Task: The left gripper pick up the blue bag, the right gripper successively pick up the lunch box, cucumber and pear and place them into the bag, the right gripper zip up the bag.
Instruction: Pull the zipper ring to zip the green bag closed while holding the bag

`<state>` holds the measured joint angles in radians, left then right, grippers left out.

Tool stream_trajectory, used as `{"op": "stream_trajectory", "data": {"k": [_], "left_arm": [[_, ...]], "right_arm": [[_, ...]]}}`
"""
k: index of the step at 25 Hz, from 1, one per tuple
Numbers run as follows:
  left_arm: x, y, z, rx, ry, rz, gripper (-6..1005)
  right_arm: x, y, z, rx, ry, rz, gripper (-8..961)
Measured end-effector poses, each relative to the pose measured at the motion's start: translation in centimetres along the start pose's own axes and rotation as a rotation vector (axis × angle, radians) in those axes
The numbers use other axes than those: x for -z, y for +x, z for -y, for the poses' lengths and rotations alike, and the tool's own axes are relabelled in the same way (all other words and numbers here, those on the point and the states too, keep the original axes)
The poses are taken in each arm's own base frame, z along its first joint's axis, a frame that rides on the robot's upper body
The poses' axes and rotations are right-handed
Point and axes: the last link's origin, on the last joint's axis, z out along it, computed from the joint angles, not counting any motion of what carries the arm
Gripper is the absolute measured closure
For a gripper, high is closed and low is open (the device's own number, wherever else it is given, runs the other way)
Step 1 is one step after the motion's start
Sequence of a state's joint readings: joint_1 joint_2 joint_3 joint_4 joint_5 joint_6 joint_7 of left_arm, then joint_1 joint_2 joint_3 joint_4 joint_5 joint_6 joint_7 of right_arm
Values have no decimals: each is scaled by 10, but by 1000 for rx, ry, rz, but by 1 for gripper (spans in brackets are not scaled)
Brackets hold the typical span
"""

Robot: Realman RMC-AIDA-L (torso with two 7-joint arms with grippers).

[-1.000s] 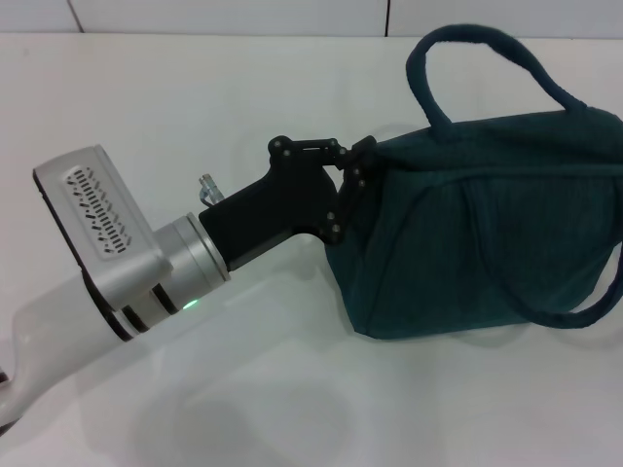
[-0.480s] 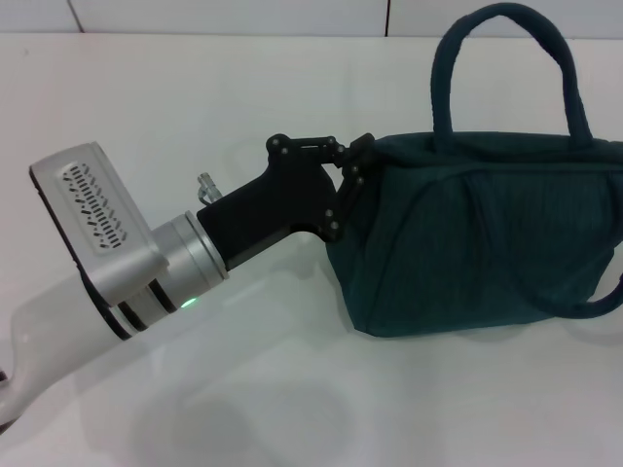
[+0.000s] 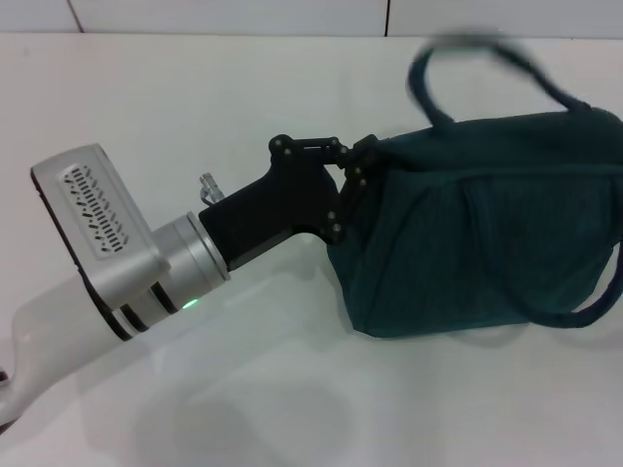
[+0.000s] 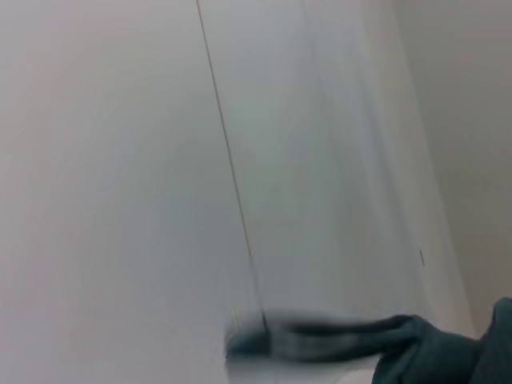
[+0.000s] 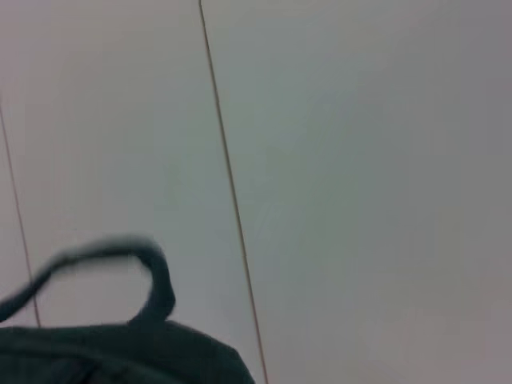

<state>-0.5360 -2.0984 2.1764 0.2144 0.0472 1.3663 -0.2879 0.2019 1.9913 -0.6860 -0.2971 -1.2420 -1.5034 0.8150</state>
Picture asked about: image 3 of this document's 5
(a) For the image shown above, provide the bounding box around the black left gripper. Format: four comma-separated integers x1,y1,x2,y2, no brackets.
199,133,380,269

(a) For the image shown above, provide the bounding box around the dark teal insulated bag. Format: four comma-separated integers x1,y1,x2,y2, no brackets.
323,31,623,339

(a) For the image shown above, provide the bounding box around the white partition panel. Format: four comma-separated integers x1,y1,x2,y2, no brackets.
0,0,83,35
384,0,623,41
67,0,390,38

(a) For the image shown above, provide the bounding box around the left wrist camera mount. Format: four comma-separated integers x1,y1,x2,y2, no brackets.
80,257,179,337

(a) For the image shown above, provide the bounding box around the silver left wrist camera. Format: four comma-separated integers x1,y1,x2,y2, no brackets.
29,143,172,288

